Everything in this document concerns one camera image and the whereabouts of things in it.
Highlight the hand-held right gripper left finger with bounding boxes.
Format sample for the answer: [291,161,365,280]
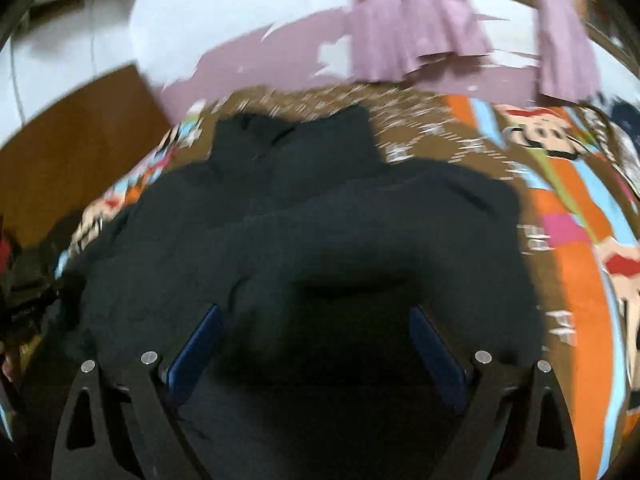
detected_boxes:
[51,303,225,480]

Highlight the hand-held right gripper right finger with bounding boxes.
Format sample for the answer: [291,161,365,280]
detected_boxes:
[408,305,584,480]

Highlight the black pants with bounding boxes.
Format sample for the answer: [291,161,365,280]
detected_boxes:
[20,104,547,480]

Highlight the colourful printed blanket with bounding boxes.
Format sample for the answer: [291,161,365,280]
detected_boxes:
[54,84,640,480]

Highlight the wooden bed headboard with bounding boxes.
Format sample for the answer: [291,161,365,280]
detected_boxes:
[0,62,174,250]

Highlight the dark patterned cloth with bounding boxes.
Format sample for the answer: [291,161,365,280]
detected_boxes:
[611,101,640,177]

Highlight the thin wall cable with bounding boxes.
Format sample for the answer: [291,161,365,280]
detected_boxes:
[89,4,103,77]

